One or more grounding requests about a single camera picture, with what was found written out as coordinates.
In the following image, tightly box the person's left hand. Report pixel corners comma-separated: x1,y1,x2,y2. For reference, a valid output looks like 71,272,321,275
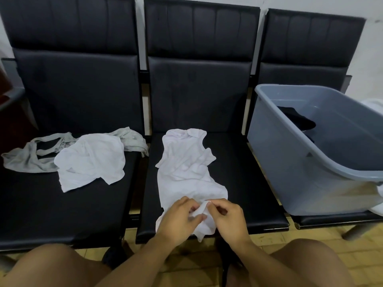
155,196,208,247

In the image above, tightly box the person's right hand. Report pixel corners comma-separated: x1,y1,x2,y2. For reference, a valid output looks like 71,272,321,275
206,199,251,248

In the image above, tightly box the white shirt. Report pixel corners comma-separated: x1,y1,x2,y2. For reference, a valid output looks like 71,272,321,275
53,133,126,193
155,128,229,243

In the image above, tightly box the blue-grey plastic bin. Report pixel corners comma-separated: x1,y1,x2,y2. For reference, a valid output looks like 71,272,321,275
247,84,383,216

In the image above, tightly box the grey tank top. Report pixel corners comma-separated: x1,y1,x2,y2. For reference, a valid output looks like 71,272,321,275
1,127,150,174

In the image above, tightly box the white bin lid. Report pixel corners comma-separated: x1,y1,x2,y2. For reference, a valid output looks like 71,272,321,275
359,98,383,217

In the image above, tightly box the person's left forearm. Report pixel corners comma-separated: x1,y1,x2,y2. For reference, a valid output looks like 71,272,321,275
95,236,174,287

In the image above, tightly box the person's left black shoe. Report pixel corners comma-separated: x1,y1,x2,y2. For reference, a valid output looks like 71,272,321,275
101,237,135,270

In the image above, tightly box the person's right leg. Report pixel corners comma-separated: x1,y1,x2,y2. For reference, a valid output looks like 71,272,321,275
226,238,357,287

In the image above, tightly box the person's leg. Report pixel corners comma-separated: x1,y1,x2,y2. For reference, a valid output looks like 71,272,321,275
0,243,111,287
226,238,357,287

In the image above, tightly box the person's left leg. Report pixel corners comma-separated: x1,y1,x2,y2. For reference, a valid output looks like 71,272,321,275
0,243,111,287

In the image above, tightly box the gray metal bench leg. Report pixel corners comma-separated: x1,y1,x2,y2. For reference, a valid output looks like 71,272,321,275
341,224,378,241

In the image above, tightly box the black leather bench chair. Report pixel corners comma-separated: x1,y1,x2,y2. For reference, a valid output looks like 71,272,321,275
0,0,144,253
247,8,383,230
135,0,290,245

